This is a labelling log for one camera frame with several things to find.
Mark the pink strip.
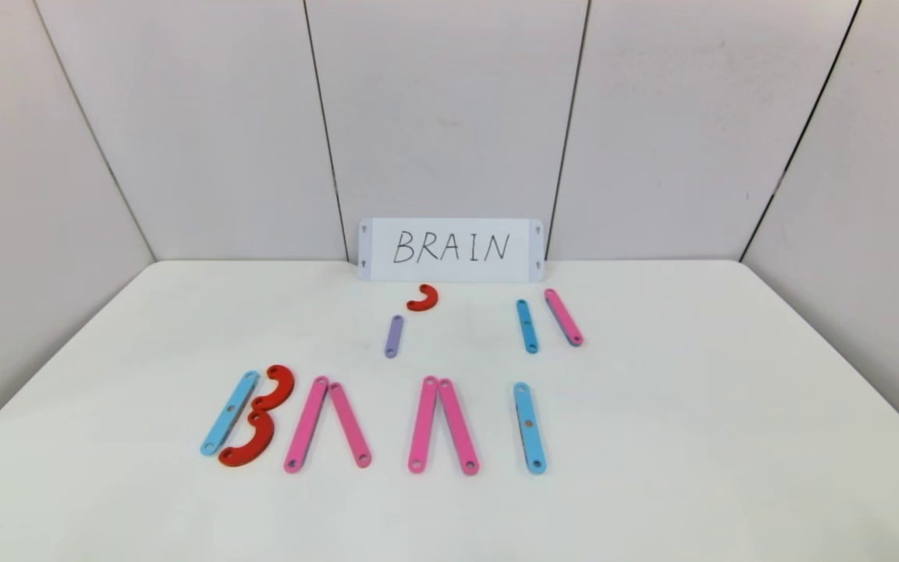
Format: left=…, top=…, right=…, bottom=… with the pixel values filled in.
left=407, top=375, right=439, bottom=475
left=283, top=376, right=330, bottom=475
left=544, top=288, right=585, bottom=347
left=438, top=378, right=481, bottom=476
left=328, top=382, right=373, bottom=469

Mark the white BRAIN word card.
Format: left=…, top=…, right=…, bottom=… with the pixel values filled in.
left=358, top=218, right=545, bottom=283

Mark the short blue strip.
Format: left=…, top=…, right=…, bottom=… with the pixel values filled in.
left=517, top=299, right=540, bottom=354

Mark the blue strip with middle hole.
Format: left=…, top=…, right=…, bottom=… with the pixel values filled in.
left=513, top=382, right=548, bottom=475

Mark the long light blue strip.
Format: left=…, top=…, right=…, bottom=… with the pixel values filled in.
left=200, top=371, right=261, bottom=457

